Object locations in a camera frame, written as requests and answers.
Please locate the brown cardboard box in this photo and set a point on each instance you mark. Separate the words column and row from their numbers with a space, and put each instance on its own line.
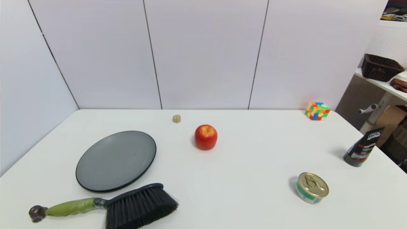
column 389, row 122

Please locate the white desk with knobbed leg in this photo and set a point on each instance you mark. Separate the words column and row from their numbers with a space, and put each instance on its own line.
column 380, row 108

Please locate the colourful puzzle cube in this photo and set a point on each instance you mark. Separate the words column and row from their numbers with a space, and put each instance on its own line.
column 317, row 111

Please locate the small wooden slotted cylinder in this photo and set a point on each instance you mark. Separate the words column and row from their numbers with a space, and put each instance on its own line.
column 176, row 119

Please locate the gold-lid tin can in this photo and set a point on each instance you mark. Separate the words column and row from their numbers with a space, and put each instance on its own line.
column 312, row 187

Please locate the dark wicker basket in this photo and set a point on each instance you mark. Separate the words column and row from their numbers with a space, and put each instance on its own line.
column 381, row 67

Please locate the black face wash tube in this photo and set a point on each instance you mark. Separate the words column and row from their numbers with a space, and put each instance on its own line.
column 362, row 149

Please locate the brown cloth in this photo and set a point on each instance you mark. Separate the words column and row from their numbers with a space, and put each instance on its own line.
column 400, row 85

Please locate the white perforated panel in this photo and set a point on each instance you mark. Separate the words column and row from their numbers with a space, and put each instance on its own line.
column 391, row 43

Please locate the round grey plate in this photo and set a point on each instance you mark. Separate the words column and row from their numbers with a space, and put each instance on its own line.
column 116, row 160

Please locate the red apple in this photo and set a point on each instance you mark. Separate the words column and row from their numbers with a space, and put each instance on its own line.
column 206, row 137

